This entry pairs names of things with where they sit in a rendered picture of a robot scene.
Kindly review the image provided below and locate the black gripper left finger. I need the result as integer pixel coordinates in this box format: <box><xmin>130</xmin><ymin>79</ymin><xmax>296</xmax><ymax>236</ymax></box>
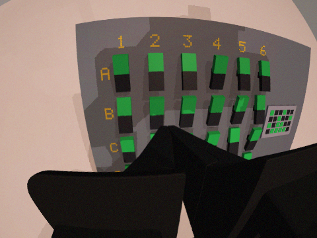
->
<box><xmin>27</xmin><ymin>126</ymin><xmax>186</xmax><ymax>238</ymax></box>

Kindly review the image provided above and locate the grey switch panel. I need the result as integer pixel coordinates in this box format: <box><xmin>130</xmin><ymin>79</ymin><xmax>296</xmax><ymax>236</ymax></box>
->
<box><xmin>76</xmin><ymin>17</ymin><xmax>311</xmax><ymax>172</ymax></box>

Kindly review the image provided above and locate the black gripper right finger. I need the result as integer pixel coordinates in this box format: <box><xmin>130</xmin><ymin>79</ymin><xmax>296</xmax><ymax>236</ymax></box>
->
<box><xmin>167</xmin><ymin>125</ymin><xmax>317</xmax><ymax>238</ymax></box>

